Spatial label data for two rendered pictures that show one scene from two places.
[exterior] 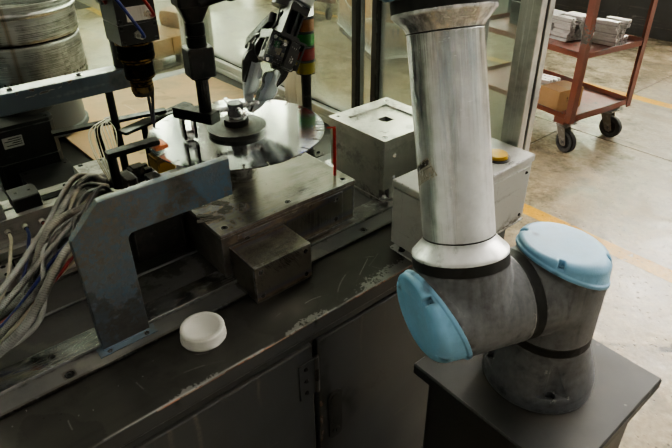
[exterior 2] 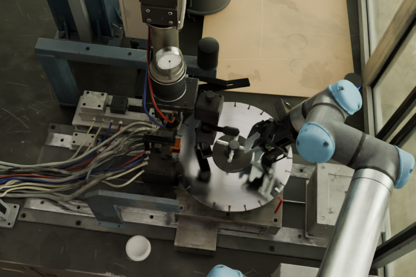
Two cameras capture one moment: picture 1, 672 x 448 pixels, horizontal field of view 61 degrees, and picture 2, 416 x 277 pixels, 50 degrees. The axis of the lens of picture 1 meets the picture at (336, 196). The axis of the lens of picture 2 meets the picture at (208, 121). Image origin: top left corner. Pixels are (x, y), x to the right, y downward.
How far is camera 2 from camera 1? 89 cm
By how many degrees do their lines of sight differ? 41
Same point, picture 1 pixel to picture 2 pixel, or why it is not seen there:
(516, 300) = not seen: outside the picture
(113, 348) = (101, 223)
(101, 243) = (98, 203)
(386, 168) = (315, 229)
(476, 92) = not seen: outside the picture
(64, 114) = (208, 4)
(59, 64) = not seen: outside the picture
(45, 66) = not seen: outside the picture
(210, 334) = (136, 255)
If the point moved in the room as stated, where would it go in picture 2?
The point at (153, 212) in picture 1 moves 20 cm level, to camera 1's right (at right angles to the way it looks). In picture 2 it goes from (128, 204) to (180, 263)
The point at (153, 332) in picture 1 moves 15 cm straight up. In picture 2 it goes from (121, 228) to (113, 213)
